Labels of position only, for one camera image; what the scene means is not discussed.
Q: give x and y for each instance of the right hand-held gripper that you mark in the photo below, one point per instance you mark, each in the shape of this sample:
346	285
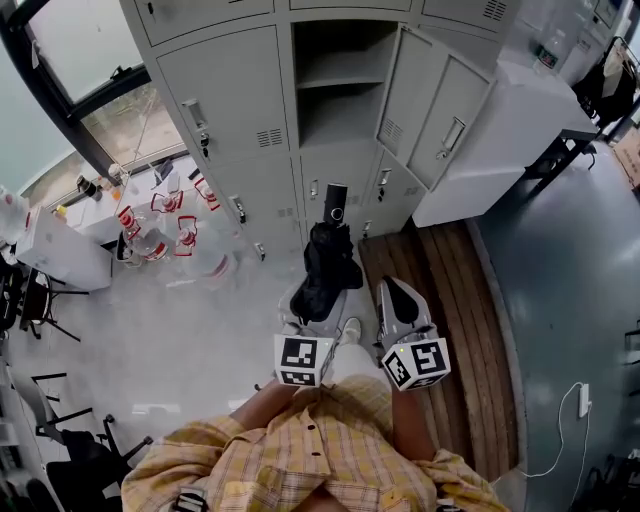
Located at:
417	362

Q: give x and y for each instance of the white trouser leg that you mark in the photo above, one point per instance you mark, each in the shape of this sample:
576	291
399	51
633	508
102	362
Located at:
356	362

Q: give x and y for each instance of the white shoe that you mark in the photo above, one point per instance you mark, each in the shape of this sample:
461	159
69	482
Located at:
351	330

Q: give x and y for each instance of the grey metal locker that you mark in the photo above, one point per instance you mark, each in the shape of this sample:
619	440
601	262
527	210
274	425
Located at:
240	100

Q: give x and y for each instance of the black jacket on rack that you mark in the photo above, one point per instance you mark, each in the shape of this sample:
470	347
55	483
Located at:
605	85

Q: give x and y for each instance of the yellow plaid shirt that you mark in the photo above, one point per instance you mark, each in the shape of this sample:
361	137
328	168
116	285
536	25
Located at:
300	450

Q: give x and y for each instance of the white low desk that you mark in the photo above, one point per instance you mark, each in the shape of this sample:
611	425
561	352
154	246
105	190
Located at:
145	192

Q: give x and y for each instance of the black umbrella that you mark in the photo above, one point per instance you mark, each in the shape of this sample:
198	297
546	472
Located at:
324	270

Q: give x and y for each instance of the black cup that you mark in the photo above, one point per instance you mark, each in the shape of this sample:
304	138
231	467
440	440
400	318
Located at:
89	187

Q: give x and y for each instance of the white table with black legs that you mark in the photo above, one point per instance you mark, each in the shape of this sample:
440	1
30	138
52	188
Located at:
500	130

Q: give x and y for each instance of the wooden slatted platform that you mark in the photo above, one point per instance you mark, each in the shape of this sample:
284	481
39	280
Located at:
465	320

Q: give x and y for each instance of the person's right forearm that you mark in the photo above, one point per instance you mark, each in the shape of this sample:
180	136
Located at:
412	425

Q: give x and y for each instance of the black folding chair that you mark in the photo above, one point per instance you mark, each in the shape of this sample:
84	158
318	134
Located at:
37	302

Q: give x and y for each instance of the person's left forearm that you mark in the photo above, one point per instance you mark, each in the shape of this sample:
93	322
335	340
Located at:
260	407

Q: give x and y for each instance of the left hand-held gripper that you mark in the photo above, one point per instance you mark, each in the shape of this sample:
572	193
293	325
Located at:
300	357

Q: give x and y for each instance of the white plastic bag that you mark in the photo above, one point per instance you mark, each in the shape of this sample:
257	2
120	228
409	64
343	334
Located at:
12	212

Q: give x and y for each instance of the clear bottle with green label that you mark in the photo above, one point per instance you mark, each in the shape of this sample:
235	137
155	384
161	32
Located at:
549	50

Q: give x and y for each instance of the large white box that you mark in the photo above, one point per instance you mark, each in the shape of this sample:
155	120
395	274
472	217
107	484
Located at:
60	250

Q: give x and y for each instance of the small clear bottle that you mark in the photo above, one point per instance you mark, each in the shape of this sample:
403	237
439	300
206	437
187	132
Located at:
119	175

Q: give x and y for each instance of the black window frame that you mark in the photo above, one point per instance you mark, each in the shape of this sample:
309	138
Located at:
65	95

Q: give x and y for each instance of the cardboard box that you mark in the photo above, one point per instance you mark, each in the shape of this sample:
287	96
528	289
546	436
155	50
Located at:
629	157

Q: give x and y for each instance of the black office chair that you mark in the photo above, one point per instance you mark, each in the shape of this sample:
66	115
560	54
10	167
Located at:
85	450

